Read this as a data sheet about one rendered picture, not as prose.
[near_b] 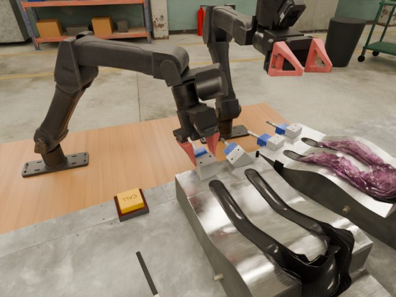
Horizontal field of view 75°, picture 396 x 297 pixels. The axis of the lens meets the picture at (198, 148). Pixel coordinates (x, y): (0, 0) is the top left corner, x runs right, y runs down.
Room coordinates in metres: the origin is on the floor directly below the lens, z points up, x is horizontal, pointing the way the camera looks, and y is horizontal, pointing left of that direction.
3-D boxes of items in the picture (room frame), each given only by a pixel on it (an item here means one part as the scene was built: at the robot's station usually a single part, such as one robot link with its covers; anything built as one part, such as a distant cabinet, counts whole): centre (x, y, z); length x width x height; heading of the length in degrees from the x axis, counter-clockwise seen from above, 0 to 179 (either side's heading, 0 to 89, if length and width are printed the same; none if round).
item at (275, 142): (0.72, -0.22, 0.86); 0.13 x 0.05 x 0.05; 42
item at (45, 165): (0.66, 0.47, 0.84); 0.20 x 0.07 x 0.08; 108
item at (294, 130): (0.80, -0.30, 0.86); 0.13 x 0.05 x 0.05; 42
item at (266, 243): (0.35, -0.16, 0.92); 0.35 x 0.16 x 0.09; 25
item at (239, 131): (0.84, -0.10, 0.84); 0.20 x 0.07 x 0.08; 108
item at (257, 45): (0.64, -0.17, 1.20); 0.07 x 0.06 x 0.07; 17
